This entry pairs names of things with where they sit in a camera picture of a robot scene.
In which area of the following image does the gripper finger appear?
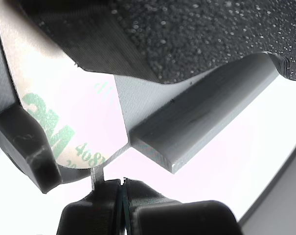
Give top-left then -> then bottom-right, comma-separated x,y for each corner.
56,167 -> 122,235
23,0 -> 296,84
123,177 -> 244,235

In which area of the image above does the tan 3M tape liner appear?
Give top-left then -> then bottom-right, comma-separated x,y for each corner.
0,0 -> 129,171

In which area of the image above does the gray fixture with dark legs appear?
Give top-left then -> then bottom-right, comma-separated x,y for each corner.
0,0 -> 279,194

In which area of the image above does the gray enclosure frame bar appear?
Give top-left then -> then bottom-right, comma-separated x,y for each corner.
237,133 -> 296,228

